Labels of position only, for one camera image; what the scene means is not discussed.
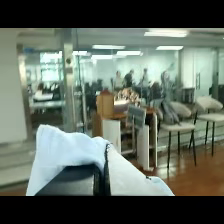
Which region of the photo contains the pale blue garment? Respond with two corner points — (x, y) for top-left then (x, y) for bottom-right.
(25, 124), (175, 197)

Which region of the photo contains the white chair with black legs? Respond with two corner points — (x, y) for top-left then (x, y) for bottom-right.
(155, 100), (198, 170)
(188, 95), (224, 158)

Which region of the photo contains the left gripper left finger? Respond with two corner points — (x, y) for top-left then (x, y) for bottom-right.
(34, 163), (97, 197)

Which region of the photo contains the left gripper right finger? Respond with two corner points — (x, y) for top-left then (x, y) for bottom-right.
(98, 143), (112, 197)

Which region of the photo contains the person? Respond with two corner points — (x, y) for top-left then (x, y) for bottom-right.
(123, 68), (135, 89)
(113, 70), (125, 92)
(140, 67), (151, 89)

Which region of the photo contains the white and wooden shelf unit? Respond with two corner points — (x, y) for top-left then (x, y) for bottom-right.
(91, 92), (159, 172)

